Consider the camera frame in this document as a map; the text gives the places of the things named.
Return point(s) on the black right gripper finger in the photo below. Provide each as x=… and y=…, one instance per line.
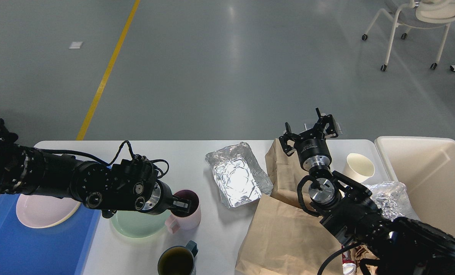
x=325, y=127
x=287, y=136

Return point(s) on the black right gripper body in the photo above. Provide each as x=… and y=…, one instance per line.
x=313, y=153

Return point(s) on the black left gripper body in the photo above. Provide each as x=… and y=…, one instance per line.
x=160, y=200

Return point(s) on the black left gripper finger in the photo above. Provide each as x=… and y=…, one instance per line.
x=181, y=207
x=180, y=198

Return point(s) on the pink ribbed mug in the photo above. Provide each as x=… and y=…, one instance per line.
x=185, y=220

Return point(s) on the light green plate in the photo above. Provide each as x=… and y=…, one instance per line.
x=133, y=224

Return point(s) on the dark green mug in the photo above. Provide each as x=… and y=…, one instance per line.
x=178, y=260

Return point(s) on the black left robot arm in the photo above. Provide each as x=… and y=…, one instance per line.
x=132, y=185

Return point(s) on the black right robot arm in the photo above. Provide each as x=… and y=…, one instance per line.
x=402, y=246

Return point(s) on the small brown paper bag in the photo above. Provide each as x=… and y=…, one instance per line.
x=285, y=173

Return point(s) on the upright white paper cup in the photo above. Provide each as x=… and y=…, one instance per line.
x=358, y=167

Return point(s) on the aluminium foil tray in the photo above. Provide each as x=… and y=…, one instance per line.
x=238, y=175

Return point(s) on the crumpled foil tray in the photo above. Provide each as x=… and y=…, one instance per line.
x=392, y=198

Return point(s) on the large brown paper bag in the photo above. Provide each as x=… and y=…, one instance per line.
x=284, y=240

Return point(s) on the crumpled brown paper ball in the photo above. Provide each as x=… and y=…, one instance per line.
x=359, y=253

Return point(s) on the beige plastic bin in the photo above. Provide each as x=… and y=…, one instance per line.
x=426, y=165

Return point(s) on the red white crushed can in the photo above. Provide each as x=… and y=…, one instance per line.
x=348, y=263

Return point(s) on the pink plate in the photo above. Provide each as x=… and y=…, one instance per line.
x=39, y=212

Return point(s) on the blue plastic tray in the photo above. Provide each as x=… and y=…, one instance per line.
x=57, y=250

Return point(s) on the white chair on casters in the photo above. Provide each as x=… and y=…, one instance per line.
x=415, y=14

